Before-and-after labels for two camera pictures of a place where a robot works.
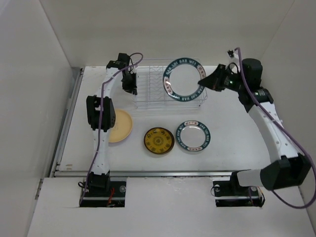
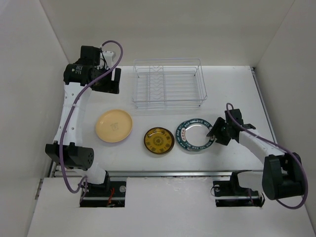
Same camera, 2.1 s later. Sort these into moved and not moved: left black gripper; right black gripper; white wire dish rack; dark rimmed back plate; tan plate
Moved: dark rimmed back plate; left black gripper; right black gripper
Not moved: tan plate; white wire dish rack
